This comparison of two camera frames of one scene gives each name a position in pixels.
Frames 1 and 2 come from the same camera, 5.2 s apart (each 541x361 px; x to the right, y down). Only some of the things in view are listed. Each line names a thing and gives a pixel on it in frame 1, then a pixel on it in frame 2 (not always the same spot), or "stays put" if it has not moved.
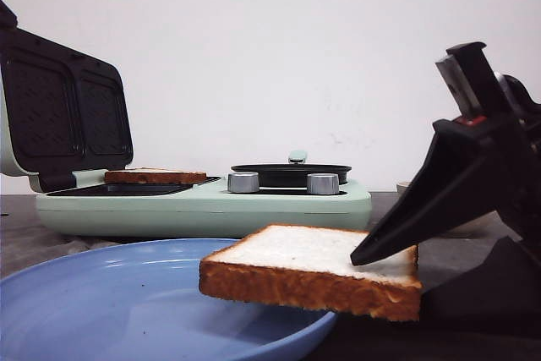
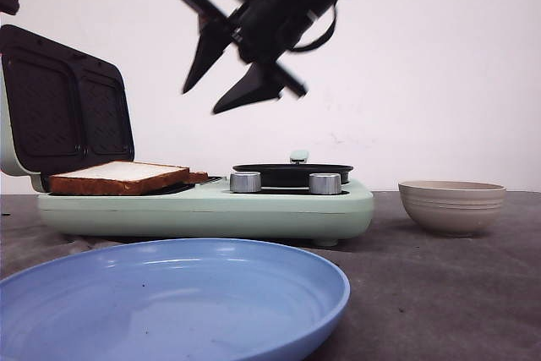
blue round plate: (141, 300) stays put
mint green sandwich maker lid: (62, 110) stays put
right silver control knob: (323, 183) stays put
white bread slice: (313, 268) to (118, 178)
